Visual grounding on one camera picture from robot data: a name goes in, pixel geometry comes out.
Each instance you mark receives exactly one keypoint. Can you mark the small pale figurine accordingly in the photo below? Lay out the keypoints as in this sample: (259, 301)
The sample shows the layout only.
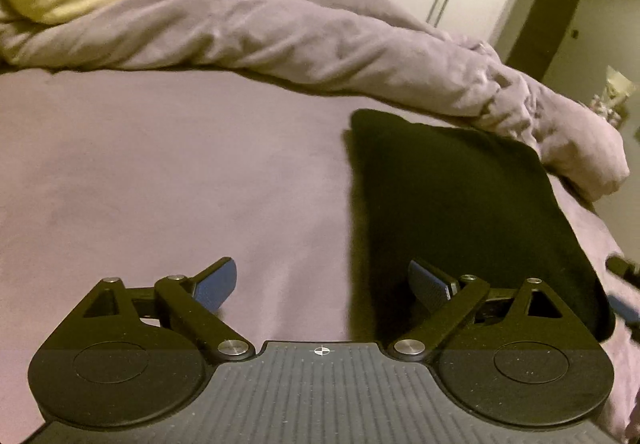
(616, 92)

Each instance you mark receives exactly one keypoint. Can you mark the purple bed sheet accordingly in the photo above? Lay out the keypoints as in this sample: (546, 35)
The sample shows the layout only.
(165, 164)

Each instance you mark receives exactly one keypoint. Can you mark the dark wooden door frame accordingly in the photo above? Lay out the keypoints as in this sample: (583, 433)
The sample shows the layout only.
(555, 9)

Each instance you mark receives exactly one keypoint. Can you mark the black garment with white stripe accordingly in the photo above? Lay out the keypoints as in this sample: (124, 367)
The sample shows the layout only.
(440, 184)

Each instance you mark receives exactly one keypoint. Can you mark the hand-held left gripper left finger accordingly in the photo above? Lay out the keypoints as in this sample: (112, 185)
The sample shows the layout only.
(216, 283)

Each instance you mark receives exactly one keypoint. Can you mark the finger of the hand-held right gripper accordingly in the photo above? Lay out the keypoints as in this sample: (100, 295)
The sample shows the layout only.
(625, 306)

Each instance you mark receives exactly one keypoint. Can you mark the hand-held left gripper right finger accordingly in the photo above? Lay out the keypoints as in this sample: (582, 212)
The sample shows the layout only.
(428, 283)

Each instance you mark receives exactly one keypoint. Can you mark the bunched purple comforter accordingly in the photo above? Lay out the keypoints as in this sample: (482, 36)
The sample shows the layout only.
(310, 34)

